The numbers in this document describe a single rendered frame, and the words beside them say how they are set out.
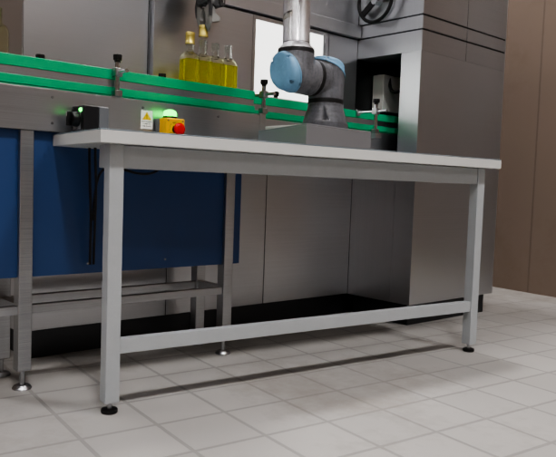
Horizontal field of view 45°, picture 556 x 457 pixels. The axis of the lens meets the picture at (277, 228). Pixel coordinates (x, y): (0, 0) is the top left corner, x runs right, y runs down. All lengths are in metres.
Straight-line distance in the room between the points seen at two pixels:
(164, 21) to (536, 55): 2.67
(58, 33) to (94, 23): 0.14
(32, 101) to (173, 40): 0.77
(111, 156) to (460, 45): 2.05
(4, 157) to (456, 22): 2.17
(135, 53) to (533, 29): 2.82
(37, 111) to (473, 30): 2.18
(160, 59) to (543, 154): 2.67
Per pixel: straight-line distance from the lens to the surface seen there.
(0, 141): 2.07
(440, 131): 3.25
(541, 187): 4.52
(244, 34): 2.89
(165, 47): 2.65
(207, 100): 2.41
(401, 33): 3.25
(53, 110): 2.11
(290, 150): 2.04
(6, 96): 2.06
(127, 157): 1.83
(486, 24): 3.62
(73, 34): 2.51
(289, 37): 2.17
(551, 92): 4.54
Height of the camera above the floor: 0.63
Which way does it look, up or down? 4 degrees down
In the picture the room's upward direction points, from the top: 2 degrees clockwise
